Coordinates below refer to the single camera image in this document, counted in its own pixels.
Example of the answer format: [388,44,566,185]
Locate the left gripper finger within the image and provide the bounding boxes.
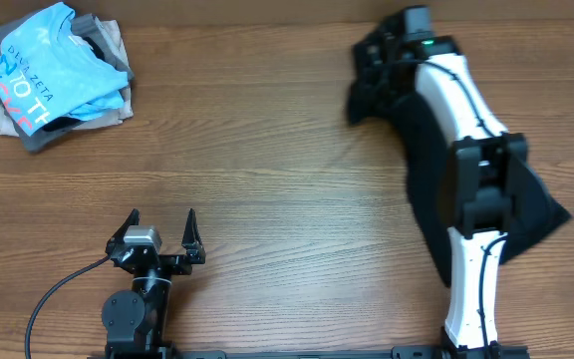
[181,208,202,251]
[108,208,141,244]

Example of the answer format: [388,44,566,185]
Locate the black t-shirt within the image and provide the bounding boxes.
[345,79,573,289]

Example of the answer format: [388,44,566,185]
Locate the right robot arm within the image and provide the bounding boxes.
[347,5,543,358]

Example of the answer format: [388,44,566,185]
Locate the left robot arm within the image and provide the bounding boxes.
[102,209,206,358]

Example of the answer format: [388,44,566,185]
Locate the light blue printed t-shirt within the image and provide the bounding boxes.
[0,2,129,136]

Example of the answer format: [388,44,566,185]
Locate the beige folded garment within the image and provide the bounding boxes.
[0,20,134,137]

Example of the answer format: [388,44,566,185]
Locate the grey folded garment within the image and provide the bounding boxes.
[0,14,134,153]

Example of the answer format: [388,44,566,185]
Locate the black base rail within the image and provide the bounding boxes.
[90,345,530,359]

